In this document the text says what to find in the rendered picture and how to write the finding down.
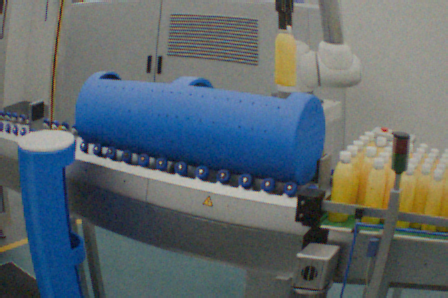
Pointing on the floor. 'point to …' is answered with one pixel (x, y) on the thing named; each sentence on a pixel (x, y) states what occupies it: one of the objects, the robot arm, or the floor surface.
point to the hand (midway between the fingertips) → (285, 20)
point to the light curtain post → (58, 61)
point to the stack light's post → (385, 243)
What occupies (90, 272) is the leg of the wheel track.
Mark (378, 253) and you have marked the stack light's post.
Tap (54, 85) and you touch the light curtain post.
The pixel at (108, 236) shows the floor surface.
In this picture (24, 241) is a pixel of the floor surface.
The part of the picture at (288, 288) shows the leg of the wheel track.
